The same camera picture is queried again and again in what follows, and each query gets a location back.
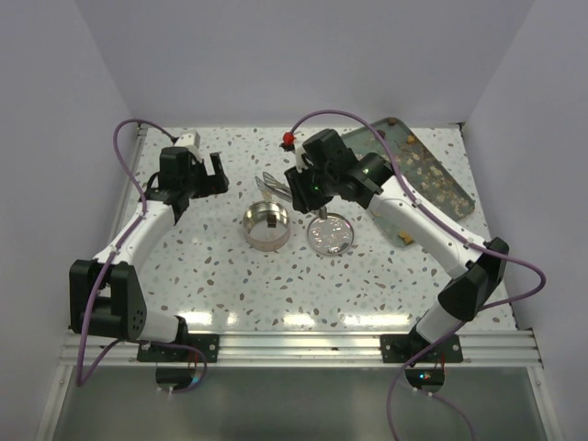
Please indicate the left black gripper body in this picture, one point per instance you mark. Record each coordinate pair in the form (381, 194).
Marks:
(199, 184)

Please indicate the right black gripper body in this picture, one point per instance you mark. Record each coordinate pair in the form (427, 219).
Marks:
(313, 187)

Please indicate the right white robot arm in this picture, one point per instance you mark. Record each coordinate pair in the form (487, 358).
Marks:
(474, 265)

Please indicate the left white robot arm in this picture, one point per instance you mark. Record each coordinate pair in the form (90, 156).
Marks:
(106, 298)

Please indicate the round silver tin lid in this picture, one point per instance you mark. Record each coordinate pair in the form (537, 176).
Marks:
(330, 236)

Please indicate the round silver tin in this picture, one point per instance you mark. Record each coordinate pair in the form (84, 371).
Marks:
(256, 232)

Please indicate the chocolates at tray corner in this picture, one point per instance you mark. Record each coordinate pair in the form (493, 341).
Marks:
(406, 238)

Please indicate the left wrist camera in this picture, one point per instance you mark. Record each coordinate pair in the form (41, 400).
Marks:
(189, 139)

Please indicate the red cable connector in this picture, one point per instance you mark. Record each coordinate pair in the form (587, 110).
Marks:
(288, 142)

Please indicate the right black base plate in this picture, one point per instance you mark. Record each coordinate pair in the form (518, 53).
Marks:
(399, 348)

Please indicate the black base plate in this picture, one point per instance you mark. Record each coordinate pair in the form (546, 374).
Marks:
(198, 347)
(399, 348)

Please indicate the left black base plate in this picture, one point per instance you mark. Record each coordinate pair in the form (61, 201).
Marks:
(198, 347)

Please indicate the aluminium rail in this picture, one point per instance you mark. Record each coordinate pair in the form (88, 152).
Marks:
(516, 349)

